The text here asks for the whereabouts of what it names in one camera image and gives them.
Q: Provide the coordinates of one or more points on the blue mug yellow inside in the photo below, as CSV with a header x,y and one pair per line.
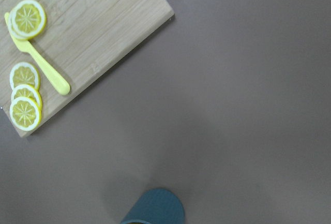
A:
x,y
159,206

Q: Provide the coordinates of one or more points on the yellow plastic knife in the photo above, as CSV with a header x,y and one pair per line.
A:
x,y
54,77

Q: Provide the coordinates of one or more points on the bamboo cutting board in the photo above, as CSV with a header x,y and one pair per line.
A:
x,y
83,39

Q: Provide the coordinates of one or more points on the lemon slice top right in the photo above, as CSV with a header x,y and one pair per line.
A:
x,y
25,114

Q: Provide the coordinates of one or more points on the lemon slice middle overlapped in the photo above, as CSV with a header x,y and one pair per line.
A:
x,y
25,90

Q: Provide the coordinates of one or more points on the lemon slice lower of trio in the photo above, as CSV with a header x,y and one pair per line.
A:
x,y
24,73

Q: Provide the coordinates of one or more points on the lemon slice on knife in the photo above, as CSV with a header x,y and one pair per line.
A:
x,y
28,19

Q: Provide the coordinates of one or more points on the lemon slice under knife slice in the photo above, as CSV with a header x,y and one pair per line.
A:
x,y
12,31

